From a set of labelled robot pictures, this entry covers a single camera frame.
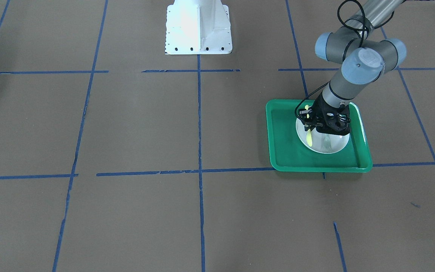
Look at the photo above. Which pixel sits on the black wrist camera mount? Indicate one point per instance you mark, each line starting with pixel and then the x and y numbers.
pixel 334 121

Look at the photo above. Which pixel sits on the yellow plastic spoon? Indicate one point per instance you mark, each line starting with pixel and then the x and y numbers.
pixel 309 134

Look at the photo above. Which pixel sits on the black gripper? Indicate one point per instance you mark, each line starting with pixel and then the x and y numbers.
pixel 320 108

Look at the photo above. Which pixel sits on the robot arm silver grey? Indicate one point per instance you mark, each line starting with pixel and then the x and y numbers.
pixel 362 62

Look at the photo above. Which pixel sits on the white pedestal column with base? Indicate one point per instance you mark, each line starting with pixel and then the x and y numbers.
pixel 198 27

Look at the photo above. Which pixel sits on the white round plate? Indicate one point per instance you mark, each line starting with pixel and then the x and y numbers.
pixel 320 142

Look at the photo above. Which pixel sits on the green plastic tray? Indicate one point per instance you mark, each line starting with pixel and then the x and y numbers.
pixel 288 153

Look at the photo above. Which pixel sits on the pale green plastic fork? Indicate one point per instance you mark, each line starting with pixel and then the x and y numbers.
pixel 326 144

